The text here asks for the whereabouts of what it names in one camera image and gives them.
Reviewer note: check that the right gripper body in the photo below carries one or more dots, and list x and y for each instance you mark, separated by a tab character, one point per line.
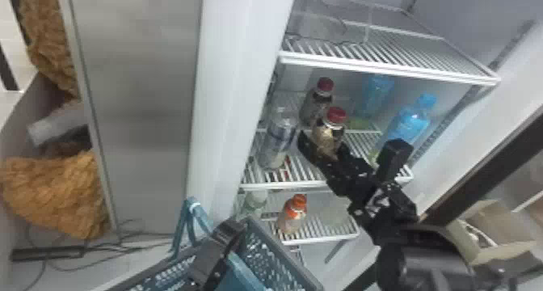
345	174

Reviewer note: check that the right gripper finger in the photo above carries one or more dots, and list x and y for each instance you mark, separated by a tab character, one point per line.
343	150
307	148

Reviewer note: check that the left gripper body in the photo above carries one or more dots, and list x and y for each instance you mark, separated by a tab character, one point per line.
216	254

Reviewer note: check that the brown bottle red cap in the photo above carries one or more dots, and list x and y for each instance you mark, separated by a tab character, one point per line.
328	131
316	103

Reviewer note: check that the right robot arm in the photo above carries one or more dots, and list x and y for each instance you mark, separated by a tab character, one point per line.
403	250

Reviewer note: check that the silver can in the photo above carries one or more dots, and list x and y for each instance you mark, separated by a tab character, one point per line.
278	140

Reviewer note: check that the blue basket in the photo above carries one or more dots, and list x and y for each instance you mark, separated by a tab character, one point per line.
263	263

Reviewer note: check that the clear bottle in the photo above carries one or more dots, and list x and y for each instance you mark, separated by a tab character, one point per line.
252	203

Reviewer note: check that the blue bottle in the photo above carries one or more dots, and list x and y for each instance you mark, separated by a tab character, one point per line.
375	95
407	125

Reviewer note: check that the orange bottle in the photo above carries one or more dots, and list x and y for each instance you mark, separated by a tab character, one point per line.
292	214

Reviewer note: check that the white fridge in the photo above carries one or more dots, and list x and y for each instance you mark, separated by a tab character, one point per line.
237	72

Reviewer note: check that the orange cloth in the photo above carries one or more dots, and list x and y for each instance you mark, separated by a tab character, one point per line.
55	195
51	38

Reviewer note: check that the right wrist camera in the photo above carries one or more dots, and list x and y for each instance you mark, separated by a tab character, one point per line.
392	159

